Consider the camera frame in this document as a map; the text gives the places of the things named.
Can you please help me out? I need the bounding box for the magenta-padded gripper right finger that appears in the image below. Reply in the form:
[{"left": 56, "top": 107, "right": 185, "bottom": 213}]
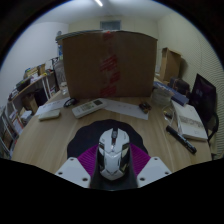
[{"left": 128, "top": 143, "right": 173, "bottom": 189}]

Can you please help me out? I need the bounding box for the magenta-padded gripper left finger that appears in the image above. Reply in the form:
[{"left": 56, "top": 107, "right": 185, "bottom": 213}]
[{"left": 54, "top": 143, "right": 101, "bottom": 190}]

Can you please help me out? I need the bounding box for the white and black computer mouse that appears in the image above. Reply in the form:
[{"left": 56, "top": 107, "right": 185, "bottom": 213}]
[{"left": 97, "top": 127, "right": 131, "bottom": 181}]

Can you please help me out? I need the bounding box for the black irregular mouse pad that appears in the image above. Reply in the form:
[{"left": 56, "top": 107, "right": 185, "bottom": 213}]
[{"left": 66, "top": 118, "right": 149, "bottom": 159}]

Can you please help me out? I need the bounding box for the black marker pen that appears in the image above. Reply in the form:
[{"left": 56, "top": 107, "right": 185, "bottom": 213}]
[{"left": 165, "top": 124, "right": 198, "bottom": 155}]

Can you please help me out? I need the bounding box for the small white flat case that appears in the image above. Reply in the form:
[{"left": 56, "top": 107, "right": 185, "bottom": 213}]
[{"left": 37, "top": 109, "right": 62, "bottom": 122}]

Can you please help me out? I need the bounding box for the small dark clip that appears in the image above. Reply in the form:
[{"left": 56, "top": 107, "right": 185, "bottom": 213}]
[{"left": 138, "top": 102, "right": 153, "bottom": 114}]

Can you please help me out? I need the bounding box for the white remote control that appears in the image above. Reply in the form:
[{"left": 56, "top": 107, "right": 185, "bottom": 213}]
[{"left": 71, "top": 98, "right": 108, "bottom": 119}]

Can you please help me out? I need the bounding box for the white paper sheet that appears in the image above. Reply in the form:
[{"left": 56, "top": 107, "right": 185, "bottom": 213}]
[{"left": 98, "top": 98, "right": 150, "bottom": 121}]

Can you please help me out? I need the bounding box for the white thick book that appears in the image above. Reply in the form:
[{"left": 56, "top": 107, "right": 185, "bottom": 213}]
[{"left": 171, "top": 100, "right": 209, "bottom": 142}]

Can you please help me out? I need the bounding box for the blue book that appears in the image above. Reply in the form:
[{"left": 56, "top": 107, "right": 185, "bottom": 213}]
[{"left": 153, "top": 80, "right": 190, "bottom": 107}]

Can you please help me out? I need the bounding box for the black office chair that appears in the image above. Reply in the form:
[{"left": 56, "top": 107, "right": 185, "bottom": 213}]
[{"left": 189, "top": 73, "right": 220, "bottom": 148}]

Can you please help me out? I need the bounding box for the cluttered shelf unit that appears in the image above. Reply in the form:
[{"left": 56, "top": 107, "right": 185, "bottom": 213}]
[{"left": 0, "top": 63, "right": 58, "bottom": 159}]

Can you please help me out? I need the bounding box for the large brown cardboard box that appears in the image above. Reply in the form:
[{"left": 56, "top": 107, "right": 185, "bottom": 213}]
[{"left": 61, "top": 29, "right": 158, "bottom": 100}]

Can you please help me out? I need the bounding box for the open tall cardboard box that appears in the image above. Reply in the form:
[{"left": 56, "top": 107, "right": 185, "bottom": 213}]
[{"left": 159, "top": 47, "right": 184, "bottom": 83}]

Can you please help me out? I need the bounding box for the window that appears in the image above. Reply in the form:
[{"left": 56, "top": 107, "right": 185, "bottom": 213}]
[{"left": 99, "top": 20, "right": 122, "bottom": 32}]

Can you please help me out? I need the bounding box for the white cable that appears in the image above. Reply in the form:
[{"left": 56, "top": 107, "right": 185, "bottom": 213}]
[{"left": 162, "top": 104, "right": 183, "bottom": 134}]

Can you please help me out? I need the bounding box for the black looped cable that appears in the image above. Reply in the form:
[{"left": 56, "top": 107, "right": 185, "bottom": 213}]
[{"left": 63, "top": 97, "right": 80, "bottom": 109}]

